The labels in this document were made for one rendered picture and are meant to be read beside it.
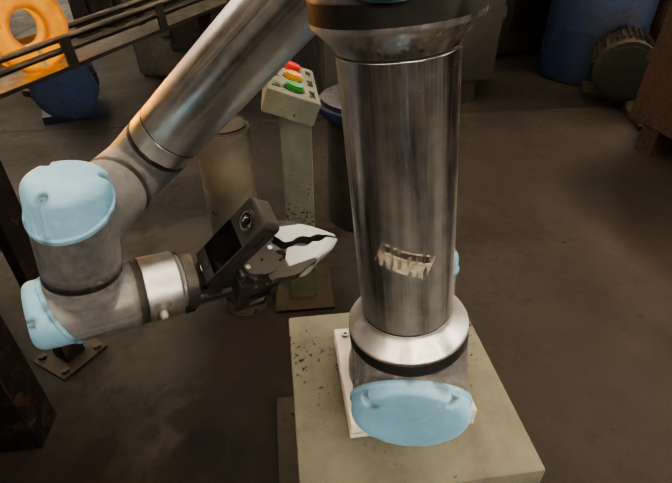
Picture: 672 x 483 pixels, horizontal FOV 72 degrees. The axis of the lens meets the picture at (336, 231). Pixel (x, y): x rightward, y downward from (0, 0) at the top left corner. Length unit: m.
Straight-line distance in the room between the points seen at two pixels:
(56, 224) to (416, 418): 0.36
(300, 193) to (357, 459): 0.64
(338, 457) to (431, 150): 0.47
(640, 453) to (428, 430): 0.76
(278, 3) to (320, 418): 0.53
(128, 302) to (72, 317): 0.05
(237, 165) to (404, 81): 0.76
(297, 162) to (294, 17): 0.66
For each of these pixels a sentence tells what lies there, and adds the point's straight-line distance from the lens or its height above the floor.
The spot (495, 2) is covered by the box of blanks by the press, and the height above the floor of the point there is 0.51.
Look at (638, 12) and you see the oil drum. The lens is 3.36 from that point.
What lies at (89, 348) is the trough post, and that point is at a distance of 1.33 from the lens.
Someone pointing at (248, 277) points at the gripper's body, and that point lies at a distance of 0.56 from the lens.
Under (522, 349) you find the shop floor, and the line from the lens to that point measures 1.28.
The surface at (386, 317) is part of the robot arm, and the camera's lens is 0.41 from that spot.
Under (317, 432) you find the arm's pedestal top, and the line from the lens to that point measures 0.71.
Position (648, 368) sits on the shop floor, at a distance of 1.37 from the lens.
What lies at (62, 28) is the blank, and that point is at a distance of 1.11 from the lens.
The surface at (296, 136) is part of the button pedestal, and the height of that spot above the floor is 0.49.
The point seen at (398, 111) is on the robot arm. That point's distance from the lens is 0.31.
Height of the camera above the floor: 0.90
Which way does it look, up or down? 35 degrees down
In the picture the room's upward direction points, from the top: straight up
